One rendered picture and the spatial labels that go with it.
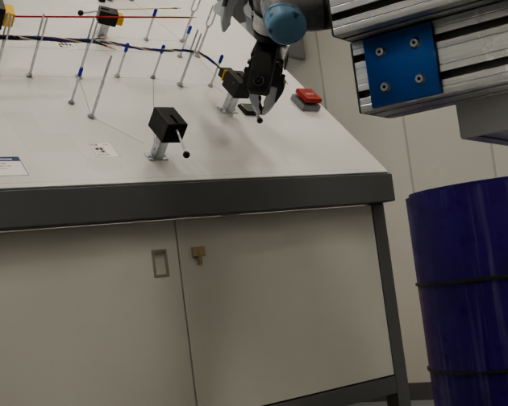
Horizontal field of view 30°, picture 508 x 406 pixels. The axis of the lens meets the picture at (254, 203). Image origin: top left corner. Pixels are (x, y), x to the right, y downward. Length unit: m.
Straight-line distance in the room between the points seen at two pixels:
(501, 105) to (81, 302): 0.88
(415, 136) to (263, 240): 2.54
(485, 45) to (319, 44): 3.65
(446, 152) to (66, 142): 2.80
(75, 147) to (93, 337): 0.36
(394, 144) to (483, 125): 3.31
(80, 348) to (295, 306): 0.51
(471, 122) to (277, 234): 0.88
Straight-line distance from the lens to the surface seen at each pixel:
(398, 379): 2.21
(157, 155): 1.86
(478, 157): 4.33
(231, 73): 2.11
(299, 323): 2.01
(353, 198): 2.10
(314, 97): 2.30
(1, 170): 1.69
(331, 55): 4.68
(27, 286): 1.68
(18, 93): 1.93
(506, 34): 1.10
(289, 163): 2.04
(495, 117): 1.18
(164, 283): 1.82
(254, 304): 1.94
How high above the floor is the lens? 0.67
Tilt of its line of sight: 5 degrees up
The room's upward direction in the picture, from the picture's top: 7 degrees counter-clockwise
